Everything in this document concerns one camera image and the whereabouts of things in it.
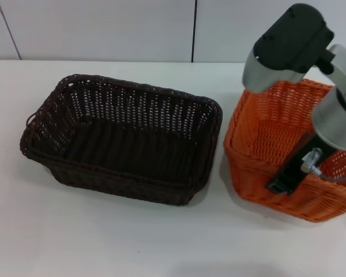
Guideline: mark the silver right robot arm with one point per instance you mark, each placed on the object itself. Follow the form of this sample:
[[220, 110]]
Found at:
[[334, 115]]

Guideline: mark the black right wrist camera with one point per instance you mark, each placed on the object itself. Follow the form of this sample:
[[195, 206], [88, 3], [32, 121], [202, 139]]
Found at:
[[288, 177]]

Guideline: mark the orange woven basket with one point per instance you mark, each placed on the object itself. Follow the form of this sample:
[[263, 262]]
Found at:
[[265, 130]]

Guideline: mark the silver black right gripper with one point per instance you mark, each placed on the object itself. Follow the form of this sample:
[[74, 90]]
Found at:
[[291, 37]]

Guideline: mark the dark brown woven basket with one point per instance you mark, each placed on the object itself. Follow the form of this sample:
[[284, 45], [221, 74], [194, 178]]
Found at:
[[124, 150]]

